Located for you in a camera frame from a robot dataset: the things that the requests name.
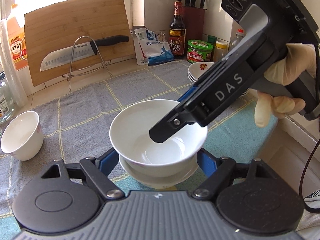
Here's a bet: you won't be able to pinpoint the clear bottle red cap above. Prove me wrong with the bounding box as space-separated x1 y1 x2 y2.
229 28 244 53

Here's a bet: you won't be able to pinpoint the black handled kitchen knife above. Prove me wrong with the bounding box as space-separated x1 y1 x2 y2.
40 35 130 72

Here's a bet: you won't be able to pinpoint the dark red knife block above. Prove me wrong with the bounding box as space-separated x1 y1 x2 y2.
182 6 205 43

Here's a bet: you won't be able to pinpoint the glass storage jar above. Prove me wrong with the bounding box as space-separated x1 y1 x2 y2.
0 71 17 124

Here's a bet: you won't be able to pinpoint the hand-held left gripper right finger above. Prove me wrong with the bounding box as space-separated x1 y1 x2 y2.
192 148 277 201

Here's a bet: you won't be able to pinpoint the orange cooking wine jug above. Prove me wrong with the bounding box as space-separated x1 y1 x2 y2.
6 3 29 71

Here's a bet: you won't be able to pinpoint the clear plastic wrapped cup stack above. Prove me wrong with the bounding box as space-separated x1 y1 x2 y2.
0 19 28 107

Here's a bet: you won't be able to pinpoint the metal wire rack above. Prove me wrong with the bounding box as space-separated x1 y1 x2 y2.
62 36 113 93

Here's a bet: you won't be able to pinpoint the dark soy sauce bottle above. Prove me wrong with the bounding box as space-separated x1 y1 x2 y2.
169 1 187 60

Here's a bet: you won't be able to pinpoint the person's right hand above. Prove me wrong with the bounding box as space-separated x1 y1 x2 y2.
254 42 317 128

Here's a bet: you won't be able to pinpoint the black cable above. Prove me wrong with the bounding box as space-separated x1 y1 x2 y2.
301 44 320 213

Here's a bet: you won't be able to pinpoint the grey plaid table mat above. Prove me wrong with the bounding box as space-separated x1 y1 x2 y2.
0 64 279 233

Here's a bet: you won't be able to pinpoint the bamboo cutting board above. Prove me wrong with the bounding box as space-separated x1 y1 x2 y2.
24 0 131 87

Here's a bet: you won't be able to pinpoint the white floral bowl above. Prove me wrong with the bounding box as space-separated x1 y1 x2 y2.
109 99 208 167
0 111 45 161

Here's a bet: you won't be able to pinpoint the white bowl pink flowers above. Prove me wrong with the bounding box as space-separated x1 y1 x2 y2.
118 154 201 189

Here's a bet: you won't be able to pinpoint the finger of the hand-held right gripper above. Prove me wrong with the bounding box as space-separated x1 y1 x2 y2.
179 85 201 103
149 104 198 144

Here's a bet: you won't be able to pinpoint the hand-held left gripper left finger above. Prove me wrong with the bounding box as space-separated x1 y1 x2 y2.
40 148 124 202

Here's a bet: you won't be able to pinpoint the yellow seasoning jar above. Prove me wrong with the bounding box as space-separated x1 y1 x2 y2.
215 40 229 62

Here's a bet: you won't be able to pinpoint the green lidded sauce jar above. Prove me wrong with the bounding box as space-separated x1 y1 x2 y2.
187 39 214 64

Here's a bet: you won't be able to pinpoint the white blue salt bag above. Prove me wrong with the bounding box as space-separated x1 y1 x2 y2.
132 25 175 66

